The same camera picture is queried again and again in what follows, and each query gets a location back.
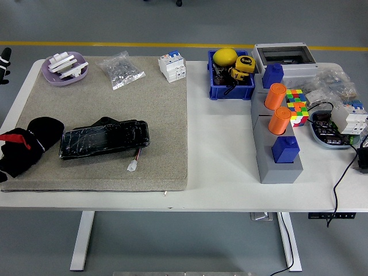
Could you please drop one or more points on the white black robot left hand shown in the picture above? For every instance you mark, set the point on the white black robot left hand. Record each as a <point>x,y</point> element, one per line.
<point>5,64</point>

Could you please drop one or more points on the black rag with red patch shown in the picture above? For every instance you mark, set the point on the black rag with red patch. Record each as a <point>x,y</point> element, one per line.
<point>23,149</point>

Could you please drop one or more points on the black table control panel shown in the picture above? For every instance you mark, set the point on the black table control panel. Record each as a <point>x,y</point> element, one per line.
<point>316,215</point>

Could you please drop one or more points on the purple tray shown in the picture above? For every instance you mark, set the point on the purple tray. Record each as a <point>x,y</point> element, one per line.
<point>53,81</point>

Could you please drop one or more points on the white plastic plate stack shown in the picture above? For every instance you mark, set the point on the white plastic plate stack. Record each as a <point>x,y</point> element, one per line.
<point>61,61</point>

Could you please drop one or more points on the grey-brown mat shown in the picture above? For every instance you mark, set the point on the grey-brown mat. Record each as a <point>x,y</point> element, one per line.
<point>115,97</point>

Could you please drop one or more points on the clear bag of screws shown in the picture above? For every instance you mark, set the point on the clear bag of screws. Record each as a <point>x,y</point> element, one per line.
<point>120,72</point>

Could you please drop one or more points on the white breaker with blue lever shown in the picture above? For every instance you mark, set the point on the white breaker with blue lever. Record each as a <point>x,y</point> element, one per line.
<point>172,69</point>

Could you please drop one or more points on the black chair wheel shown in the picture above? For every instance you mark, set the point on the black chair wheel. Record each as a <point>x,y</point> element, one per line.
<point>179,3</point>

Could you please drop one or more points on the white table leg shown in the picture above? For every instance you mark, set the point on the white table leg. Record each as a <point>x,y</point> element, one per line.
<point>82,244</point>
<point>297,263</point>

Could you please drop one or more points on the dark hand tool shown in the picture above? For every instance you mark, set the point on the dark hand tool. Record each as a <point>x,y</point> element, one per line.
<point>220,76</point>

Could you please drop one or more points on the yellow ball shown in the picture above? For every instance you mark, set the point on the yellow ball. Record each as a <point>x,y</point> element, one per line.
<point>224,57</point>

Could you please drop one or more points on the blue plastic bin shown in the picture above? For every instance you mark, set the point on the blue plastic bin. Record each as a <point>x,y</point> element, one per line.
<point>230,93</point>

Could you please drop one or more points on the small yellow black tape measure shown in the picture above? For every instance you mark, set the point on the small yellow black tape measure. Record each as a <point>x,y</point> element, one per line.
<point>238,74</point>

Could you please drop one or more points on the large yellow tape measure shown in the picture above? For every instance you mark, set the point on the large yellow tape measure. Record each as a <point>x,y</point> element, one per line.
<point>245,63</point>

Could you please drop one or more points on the small blue block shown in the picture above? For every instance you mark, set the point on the small blue block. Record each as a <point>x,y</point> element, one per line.
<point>273,76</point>

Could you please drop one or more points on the orange cylinder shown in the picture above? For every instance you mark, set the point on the orange cylinder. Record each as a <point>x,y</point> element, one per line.
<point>279,122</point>
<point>274,97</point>

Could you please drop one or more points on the large blue block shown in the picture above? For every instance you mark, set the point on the large blue block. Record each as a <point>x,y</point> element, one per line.
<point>284,151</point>

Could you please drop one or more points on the grey block holder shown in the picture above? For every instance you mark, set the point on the grey block holder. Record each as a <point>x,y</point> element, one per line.
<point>276,175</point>

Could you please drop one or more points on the colourful puzzle cube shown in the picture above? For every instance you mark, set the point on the colourful puzzle cube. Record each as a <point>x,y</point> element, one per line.
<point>296,96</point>
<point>299,115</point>

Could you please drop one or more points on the dark electronic components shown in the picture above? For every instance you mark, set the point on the dark electronic components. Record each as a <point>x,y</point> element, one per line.
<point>325,129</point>

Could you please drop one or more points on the clear bags of parts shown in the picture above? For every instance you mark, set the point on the clear bags of parts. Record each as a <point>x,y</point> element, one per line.
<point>336,83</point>

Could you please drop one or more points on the grey-blue tray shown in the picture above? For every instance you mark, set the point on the grey-blue tray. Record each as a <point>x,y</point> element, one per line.
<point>327,145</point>

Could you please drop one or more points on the white breaker row, blue levers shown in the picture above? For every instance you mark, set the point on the white breaker row, blue levers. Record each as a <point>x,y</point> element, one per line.
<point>348,118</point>

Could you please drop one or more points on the black power adapter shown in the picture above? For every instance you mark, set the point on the black power adapter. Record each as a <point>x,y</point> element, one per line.
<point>362,161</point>

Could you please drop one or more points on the white plastic bracket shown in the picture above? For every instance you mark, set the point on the white plastic bracket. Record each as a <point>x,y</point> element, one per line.
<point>74,70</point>

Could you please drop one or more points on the grey electrical enclosure box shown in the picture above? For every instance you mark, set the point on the grey electrical enclosure box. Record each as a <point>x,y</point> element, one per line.
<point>299,72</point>

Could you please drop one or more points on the metal bracket under table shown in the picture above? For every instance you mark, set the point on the metal bracket under table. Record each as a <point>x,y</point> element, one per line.
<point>261,216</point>

